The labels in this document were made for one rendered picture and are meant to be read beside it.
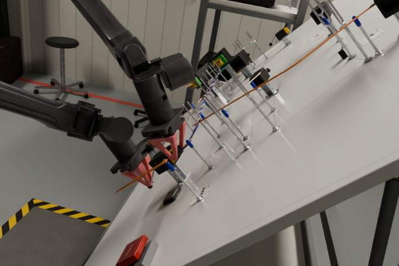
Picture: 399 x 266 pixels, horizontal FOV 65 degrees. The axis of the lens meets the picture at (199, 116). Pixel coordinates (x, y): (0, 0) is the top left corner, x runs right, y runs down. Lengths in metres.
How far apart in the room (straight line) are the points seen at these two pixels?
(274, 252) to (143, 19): 3.27
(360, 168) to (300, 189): 0.08
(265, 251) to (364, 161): 0.74
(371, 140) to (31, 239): 2.00
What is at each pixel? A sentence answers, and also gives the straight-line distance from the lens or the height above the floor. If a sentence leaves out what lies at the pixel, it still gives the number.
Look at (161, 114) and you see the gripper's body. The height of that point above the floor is 1.28.
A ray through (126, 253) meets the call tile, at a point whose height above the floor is 1.11.
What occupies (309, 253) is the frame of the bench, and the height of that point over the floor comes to 0.80.
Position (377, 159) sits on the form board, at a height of 1.41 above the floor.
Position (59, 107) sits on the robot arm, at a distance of 0.73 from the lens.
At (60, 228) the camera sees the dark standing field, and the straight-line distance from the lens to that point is 2.24.
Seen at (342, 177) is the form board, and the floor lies 1.38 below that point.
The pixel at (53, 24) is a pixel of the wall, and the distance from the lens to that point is 4.49.
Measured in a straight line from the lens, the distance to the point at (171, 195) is 0.74.
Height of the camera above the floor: 1.57
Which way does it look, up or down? 24 degrees down
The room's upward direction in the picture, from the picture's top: 10 degrees clockwise
